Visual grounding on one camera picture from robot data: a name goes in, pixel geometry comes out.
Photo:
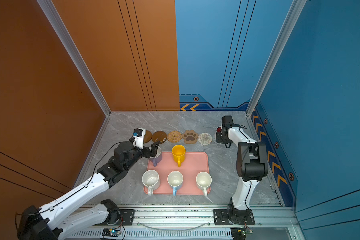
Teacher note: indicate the left green circuit board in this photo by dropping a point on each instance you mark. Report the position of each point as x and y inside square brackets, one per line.
[112, 233]

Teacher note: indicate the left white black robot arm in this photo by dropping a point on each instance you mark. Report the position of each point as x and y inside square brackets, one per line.
[57, 220]

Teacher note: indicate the left aluminium corner post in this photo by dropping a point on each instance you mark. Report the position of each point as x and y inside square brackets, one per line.
[63, 34]

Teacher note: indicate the white rainbow stitched coaster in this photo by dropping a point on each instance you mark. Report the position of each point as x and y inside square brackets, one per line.
[205, 139]

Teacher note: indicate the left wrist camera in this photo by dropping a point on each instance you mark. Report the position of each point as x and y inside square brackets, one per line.
[137, 138]

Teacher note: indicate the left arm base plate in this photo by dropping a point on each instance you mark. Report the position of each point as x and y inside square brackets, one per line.
[123, 217]

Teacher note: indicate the matte brown wooden coaster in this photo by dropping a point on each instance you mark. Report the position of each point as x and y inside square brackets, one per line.
[147, 136]

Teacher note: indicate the woven rattan round coaster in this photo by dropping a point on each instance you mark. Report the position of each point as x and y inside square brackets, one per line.
[174, 136]

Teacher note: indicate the cork paw print coaster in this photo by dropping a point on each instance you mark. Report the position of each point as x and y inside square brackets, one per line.
[190, 137]

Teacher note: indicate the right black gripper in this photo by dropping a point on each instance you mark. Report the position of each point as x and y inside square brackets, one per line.
[218, 139]

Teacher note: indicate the pink rectangular tray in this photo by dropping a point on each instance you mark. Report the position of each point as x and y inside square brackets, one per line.
[191, 178]

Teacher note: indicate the yellow mug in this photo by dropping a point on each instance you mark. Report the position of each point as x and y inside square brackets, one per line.
[179, 154]

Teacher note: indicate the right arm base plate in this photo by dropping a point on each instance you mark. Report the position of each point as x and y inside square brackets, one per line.
[240, 217]

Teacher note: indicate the aluminium corner post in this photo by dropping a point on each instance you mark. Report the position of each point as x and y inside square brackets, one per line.
[63, 34]
[288, 25]

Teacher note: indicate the white mug blue handle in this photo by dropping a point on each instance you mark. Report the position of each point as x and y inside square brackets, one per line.
[175, 180]

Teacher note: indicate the right aluminium corner post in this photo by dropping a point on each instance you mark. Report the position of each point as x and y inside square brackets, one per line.
[288, 25]

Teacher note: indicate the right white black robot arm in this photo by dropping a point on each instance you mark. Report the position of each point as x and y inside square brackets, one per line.
[251, 166]

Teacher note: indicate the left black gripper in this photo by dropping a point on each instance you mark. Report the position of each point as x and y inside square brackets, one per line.
[153, 150]

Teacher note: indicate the right circuit board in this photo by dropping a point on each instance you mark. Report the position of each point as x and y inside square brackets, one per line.
[240, 233]

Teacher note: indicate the glossy dark wooden coaster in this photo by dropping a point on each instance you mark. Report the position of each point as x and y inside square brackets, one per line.
[159, 136]

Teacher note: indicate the purple mug white inside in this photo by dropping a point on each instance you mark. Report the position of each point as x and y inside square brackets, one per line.
[155, 160]

